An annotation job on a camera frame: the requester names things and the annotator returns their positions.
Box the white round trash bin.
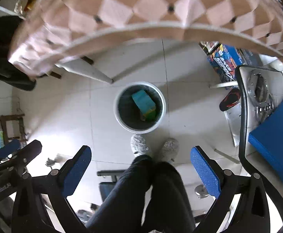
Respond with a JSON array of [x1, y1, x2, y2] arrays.
[[114, 82, 167, 134]]

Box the small dark wooden stool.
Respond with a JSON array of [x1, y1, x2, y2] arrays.
[[0, 114, 27, 146]]

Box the black blue weight bench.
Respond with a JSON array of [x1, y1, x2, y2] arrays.
[[97, 170, 125, 202]]

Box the chrome dumbbell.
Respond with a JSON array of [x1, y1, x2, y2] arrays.
[[194, 184, 209, 199]]

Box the blue foam pad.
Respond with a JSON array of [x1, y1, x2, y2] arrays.
[[248, 101, 283, 182]]

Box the person's dark trouser legs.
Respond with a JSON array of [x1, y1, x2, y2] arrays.
[[86, 155, 195, 232]]

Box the left grey fuzzy slipper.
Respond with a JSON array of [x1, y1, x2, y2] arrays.
[[130, 134, 153, 157]]

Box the grey fuzzy slipper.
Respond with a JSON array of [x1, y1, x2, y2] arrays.
[[157, 138, 179, 164], [130, 134, 153, 157]]

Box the right grey fuzzy slipper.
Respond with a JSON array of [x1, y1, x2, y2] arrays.
[[157, 138, 179, 164]]

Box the white table leg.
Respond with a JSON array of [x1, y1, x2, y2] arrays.
[[209, 81, 238, 89], [55, 58, 114, 84]]

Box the red black sandal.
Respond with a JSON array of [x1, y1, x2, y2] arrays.
[[219, 88, 241, 111]]

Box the teal cardboard box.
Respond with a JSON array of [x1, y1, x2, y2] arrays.
[[131, 90, 156, 121]]

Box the colourful blue toy box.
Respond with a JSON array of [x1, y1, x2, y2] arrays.
[[208, 44, 263, 83]]

